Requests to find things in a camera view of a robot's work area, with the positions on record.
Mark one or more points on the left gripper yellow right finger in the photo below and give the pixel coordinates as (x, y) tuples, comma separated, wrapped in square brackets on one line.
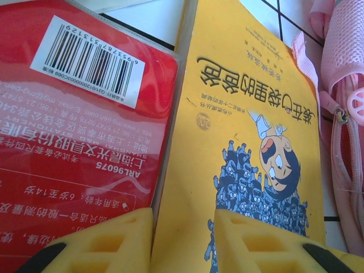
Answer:
[(270, 250)]

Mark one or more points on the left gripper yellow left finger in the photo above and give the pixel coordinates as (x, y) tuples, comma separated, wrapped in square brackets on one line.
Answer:
[(119, 244)]

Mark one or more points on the red ruler set package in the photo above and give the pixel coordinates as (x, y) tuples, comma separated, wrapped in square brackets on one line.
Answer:
[(85, 142)]

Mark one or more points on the yellow cartoon cover book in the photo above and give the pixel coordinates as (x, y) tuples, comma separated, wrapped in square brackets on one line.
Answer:
[(227, 113)]

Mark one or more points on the pink school backpack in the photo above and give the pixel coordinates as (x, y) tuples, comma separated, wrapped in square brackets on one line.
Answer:
[(341, 113)]

